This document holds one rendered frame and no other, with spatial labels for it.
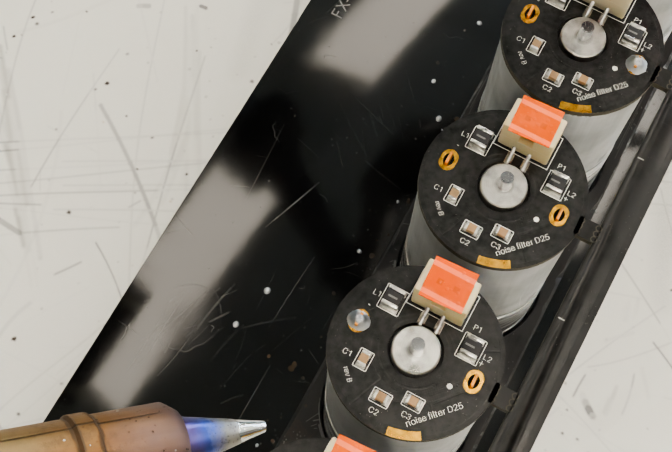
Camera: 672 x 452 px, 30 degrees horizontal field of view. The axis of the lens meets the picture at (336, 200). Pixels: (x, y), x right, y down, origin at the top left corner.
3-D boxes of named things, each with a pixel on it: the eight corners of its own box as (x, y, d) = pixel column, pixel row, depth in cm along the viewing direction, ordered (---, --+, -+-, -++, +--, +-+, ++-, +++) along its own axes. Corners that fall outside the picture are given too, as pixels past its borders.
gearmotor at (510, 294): (373, 312, 23) (390, 215, 18) (434, 202, 24) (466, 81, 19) (493, 376, 22) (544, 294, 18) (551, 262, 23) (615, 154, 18)
